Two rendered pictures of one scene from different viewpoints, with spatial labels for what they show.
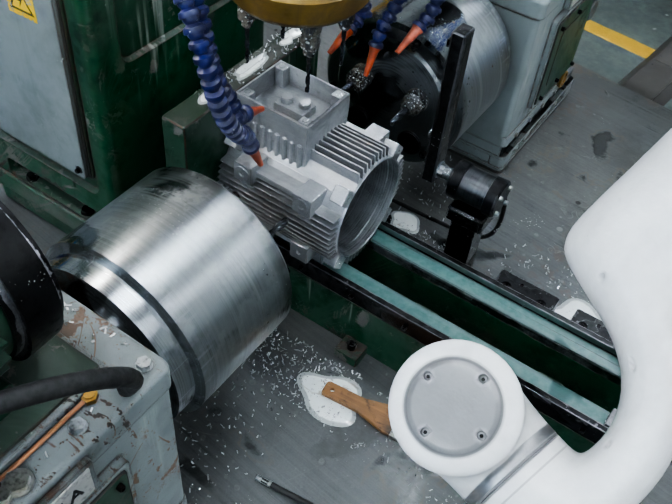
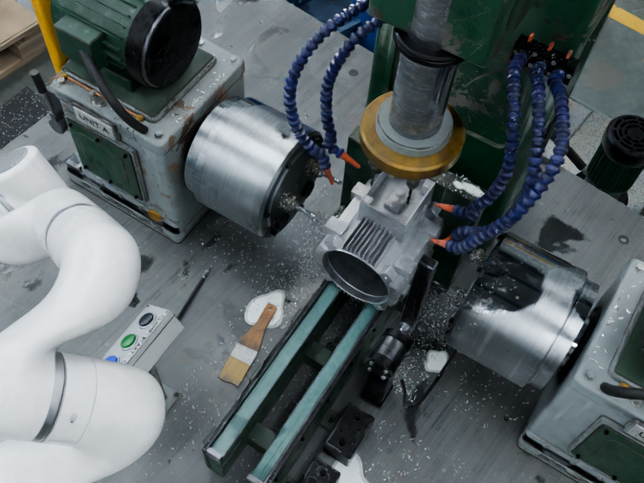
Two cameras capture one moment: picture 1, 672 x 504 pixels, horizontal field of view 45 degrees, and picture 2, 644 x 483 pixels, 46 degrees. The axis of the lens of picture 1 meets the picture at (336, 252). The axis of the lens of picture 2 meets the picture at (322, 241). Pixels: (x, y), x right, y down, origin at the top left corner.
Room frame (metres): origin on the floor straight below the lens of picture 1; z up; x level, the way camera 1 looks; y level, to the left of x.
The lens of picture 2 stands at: (0.73, -0.77, 2.33)
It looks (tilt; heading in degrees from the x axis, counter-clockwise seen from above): 59 degrees down; 88
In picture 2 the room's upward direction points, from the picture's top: 5 degrees clockwise
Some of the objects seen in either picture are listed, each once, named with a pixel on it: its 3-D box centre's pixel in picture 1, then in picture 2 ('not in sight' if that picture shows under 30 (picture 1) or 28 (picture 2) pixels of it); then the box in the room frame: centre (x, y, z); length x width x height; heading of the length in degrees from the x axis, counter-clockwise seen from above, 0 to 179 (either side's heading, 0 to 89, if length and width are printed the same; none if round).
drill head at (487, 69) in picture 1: (428, 61); (532, 317); (1.17, -0.12, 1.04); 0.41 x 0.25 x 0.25; 150
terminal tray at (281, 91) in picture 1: (292, 114); (396, 202); (0.90, 0.08, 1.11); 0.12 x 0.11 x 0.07; 60
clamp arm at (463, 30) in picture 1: (447, 109); (416, 297); (0.93, -0.13, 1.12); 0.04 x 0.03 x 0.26; 60
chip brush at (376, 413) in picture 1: (387, 418); (250, 342); (0.62, -0.10, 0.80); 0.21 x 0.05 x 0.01; 67
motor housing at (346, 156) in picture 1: (311, 177); (379, 241); (0.88, 0.05, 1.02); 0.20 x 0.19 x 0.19; 60
